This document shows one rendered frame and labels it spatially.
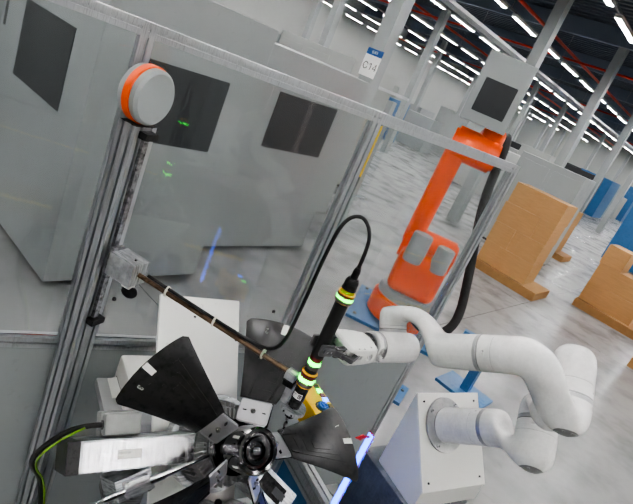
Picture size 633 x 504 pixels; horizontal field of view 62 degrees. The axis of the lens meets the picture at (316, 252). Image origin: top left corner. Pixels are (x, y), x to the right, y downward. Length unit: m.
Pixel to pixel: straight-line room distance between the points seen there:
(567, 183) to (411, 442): 10.17
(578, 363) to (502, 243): 8.07
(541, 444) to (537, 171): 10.49
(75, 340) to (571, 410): 1.38
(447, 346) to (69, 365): 1.15
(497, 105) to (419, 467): 3.78
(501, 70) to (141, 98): 4.07
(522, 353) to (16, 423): 1.69
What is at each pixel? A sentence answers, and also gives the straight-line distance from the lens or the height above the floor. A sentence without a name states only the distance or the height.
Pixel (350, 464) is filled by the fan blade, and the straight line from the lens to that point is 1.62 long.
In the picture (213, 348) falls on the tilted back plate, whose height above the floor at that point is 1.25.
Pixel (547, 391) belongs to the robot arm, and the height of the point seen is 1.68.
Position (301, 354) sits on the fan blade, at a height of 1.39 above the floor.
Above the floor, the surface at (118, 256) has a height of 1.43.
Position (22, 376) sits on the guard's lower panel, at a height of 0.84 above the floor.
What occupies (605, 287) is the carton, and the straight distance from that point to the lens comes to 10.48.
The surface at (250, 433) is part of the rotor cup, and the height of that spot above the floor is 1.26.
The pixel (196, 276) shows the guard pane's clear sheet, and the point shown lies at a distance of 1.96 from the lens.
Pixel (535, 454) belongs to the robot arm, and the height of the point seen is 1.39.
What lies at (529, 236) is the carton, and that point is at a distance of 9.30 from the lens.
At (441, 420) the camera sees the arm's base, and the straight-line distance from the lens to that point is 1.95.
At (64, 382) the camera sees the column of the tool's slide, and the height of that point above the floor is 0.95.
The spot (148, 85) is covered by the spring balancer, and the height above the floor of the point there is 1.91.
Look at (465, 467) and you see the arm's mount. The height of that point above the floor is 1.06.
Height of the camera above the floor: 2.14
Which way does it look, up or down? 19 degrees down
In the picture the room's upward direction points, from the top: 23 degrees clockwise
